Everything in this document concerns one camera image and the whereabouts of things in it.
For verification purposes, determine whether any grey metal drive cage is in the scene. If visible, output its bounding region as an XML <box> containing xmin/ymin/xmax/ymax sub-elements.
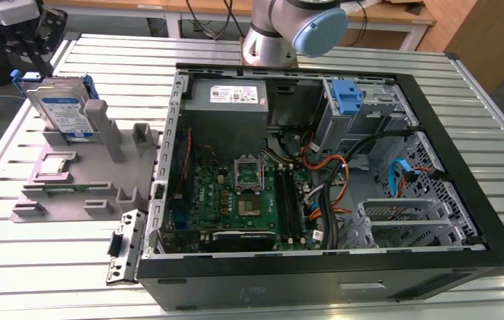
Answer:
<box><xmin>316</xmin><ymin>77</ymin><xmax>419</xmax><ymax>163</ymax></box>

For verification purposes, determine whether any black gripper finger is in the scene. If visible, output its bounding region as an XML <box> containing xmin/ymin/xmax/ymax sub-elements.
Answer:
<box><xmin>21</xmin><ymin>42</ymin><xmax>56</xmax><ymax>77</ymax></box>

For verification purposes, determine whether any wooden cabinet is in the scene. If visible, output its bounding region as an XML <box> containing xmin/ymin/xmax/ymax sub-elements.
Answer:
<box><xmin>444</xmin><ymin>0</ymin><xmax>504</xmax><ymax>96</ymax></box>

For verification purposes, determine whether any hard disk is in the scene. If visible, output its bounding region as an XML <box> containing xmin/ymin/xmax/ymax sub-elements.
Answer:
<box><xmin>10</xmin><ymin>69</ymin><xmax>98</xmax><ymax>145</ymax></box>

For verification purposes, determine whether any black cable bundle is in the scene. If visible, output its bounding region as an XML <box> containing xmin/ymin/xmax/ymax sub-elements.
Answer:
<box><xmin>321</xmin><ymin>129</ymin><xmax>420</xmax><ymax>250</ymax></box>

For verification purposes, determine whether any grey expansion card retainer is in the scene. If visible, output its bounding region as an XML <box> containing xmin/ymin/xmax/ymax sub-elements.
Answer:
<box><xmin>106</xmin><ymin>208</ymin><xmax>150</xmax><ymax>287</ymax></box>

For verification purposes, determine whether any black graphics card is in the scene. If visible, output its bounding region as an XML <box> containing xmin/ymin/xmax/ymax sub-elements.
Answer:
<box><xmin>211</xmin><ymin>229</ymin><xmax>279</xmax><ymax>253</ymax></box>

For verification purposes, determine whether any red black fan wire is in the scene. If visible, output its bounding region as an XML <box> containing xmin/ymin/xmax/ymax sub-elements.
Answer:
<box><xmin>185</xmin><ymin>129</ymin><xmax>194</xmax><ymax>183</ymax></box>

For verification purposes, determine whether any CPU socket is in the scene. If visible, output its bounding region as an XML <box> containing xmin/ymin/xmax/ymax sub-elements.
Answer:
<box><xmin>237</xmin><ymin>194</ymin><xmax>265</xmax><ymax>217</ymax></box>

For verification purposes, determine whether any blue data wire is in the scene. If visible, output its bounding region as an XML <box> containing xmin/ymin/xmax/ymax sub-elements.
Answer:
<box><xmin>388</xmin><ymin>159</ymin><xmax>419</xmax><ymax>201</ymax></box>

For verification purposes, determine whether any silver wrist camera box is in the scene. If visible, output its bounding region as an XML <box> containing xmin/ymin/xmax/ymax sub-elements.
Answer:
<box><xmin>0</xmin><ymin>0</ymin><xmax>42</xmax><ymax>27</ymax></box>

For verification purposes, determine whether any grey power supply unit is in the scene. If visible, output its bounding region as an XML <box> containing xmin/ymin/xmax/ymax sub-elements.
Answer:
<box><xmin>188</xmin><ymin>79</ymin><xmax>272</xmax><ymax>161</ymax></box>

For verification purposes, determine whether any black RAM slot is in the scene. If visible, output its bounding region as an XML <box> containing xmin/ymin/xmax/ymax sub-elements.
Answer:
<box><xmin>275</xmin><ymin>166</ymin><xmax>293</xmax><ymax>244</ymax></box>

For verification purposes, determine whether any orange black disk power wire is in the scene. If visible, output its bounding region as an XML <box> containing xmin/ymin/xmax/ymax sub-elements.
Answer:
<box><xmin>410</xmin><ymin>166</ymin><xmax>448</xmax><ymax>179</ymax></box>

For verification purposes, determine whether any black PC case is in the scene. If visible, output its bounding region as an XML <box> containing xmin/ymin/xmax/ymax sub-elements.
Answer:
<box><xmin>136</xmin><ymin>61</ymin><xmax>504</xmax><ymax>313</ymax></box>

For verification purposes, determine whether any blue plastic drive latch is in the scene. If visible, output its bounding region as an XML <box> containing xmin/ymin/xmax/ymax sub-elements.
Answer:
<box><xmin>331</xmin><ymin>79</ymin><xmax>364</xmax><ymax>115</ymax></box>

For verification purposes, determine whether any green RAM stick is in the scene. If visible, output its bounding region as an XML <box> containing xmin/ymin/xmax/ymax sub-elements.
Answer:
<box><xmin>42</xmin><ymin>185</ymin><xmax>93</xmax><ymax>195</ymax></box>

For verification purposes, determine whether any wooden desk white frame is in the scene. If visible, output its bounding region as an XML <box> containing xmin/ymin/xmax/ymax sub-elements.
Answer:
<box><xmin>180</xmin><ymin>0</ymin><xmax>439</xmax><ymax>51</ymax></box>
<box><xmin>45</xmin><ymin>0</ymin><xmax>182</xmax><ymax>38</ymax></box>

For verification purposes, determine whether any silver CPU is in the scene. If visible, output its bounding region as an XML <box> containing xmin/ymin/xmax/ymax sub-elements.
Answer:
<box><xmin>40</xmin><ymin>158</ymin><xmax>68</xmax><ymax>175</ymax></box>

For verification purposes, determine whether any metal socket cover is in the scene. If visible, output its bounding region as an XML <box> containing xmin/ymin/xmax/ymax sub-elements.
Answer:
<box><xmin>233</xmin><ymin>155</ymin><xmax>265</xmax><ymax>195</ymax></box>

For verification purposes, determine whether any green motherboard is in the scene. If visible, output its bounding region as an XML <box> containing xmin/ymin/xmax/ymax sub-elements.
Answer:
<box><xmin>162</xmin><ymin>162</ymin><xmax>325</xmax><ymax>253</ymax></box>

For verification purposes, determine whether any grey parts rack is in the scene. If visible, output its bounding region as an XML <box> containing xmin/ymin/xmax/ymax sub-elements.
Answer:
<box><xmin>8</xmin><ymin>101</ymin><xmax>165</xmax><ymax>224</ymax></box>

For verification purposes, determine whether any orange power wire bundle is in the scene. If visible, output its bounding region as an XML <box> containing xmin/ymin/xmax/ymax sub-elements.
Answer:
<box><xmin>300</xmin><ymin>155</ymin><xmax>353</xmax><ymax>217</ymax></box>

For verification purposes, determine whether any metal disk bay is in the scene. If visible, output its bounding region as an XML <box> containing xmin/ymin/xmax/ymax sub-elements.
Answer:
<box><xmin>353</xmin><ymin>198</ymin><xmax>474</xmax><ymax>250</ymax></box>

